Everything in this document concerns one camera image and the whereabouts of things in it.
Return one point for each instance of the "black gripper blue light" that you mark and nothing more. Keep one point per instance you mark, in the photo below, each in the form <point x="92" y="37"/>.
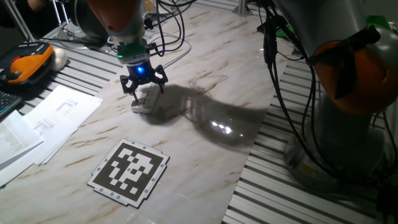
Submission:
<point x="141" y="73"/>

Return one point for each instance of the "white four-socket power strip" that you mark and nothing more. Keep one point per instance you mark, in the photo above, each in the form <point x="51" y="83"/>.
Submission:
<point x="147" y="99"/>

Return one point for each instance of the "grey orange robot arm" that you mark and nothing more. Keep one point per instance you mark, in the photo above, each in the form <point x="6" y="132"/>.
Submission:
<point x="335" y="25"/>

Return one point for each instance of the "bare bystander hand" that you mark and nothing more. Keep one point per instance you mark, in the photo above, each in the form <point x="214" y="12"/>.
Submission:
<point x="36" y="4"/>

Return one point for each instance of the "white round ball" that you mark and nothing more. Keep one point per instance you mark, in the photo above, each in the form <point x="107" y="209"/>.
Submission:
<point x="59" y="59"/>

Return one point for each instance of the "white printed paper sheet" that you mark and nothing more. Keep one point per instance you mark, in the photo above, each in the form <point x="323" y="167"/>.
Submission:
<point x="62" y="118"/>
<point x="17" y="140"/>

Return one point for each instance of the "black white fiducial marker board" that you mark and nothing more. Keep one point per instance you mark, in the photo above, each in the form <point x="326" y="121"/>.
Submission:
<point x="129" y="172"/>

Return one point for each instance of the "orange black teach pendant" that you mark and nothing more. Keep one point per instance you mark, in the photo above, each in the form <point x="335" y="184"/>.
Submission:
<point x="28" y="62"/>

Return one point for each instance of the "black keyboard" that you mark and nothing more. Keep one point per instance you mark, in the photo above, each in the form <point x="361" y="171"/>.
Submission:
<point x="7" y="104"/>

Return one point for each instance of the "aluminium frame post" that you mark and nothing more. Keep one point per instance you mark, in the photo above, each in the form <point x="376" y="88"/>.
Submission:
<point x="18" y="20"/>
<point x="242" y="7"/>

